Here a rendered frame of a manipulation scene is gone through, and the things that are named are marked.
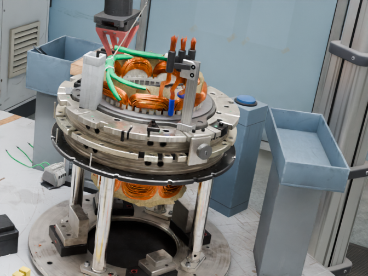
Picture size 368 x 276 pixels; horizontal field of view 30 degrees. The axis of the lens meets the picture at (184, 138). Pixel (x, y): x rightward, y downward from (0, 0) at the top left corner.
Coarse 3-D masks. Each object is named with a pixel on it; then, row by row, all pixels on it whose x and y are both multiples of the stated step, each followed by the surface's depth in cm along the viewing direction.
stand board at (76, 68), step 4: (104, 48) 155; (80, 60) 144; (72, 64) 142; (76, 64) 142; (80, 64) 142; (72, 68) 142; (76, 68) 142; (80, 68) 141; (72, 72) 142; (76, 72) 142; (80, 72) 142
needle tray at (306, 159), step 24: (288, 120) 135; (312, 120) 135; (288, 144) 129; (312, 144) 131; (336, 144) 122; (288, 168) 112; (312, 168) 112; (336, 168) 112; (288, 192) 122; (312, 192) 122; (264, 216) 131; (288, 216) 124; (312, 216) 124; (264, 240) 128; (288, 240) 126; (264, 264) 128; (288, 264) 128
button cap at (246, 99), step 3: (237, 96) 144; (240, 96) 144; (243, 96) 144; (246, 96) 144; (249, 96) 145; (252, 96) 145; (237, 99) 144; (240, 99) 143; (243, 99) 143; (246, 99) 143; (249, 99) 143; (252, 99) 144; (255, 99) 144; (243, 102) 143; (246, 102) 143; (249, 102) 143; (252, 102) 143
